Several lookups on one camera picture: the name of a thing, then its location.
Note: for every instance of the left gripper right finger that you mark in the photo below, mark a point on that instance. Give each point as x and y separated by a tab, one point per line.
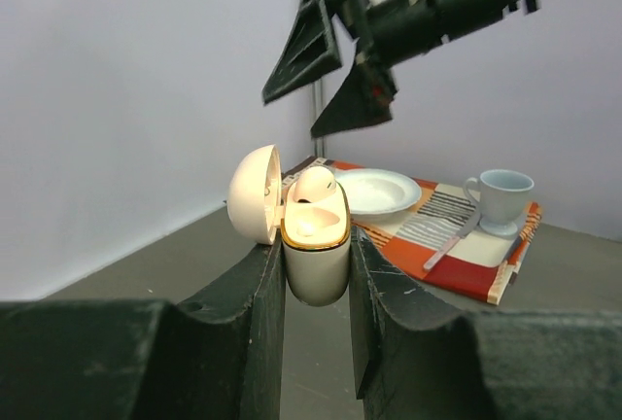
416	356

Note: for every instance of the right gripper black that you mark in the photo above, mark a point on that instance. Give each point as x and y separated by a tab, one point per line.
385	35

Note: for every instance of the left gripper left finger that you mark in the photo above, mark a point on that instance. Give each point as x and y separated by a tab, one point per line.
216	355

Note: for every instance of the pink earbud charging case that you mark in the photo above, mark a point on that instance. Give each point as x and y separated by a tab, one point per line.
315	236

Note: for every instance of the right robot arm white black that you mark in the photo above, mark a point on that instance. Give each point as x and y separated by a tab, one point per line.
457	18

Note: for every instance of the white paper plate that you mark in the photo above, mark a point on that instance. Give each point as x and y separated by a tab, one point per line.
379	191

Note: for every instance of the patterned orange placemat cloth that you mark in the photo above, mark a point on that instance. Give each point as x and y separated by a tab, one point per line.
478	266

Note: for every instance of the light blue cup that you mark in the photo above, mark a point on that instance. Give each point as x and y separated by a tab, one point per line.
500	196

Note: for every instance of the right aluminium corner post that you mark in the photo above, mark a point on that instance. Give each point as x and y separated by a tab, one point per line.
318	105

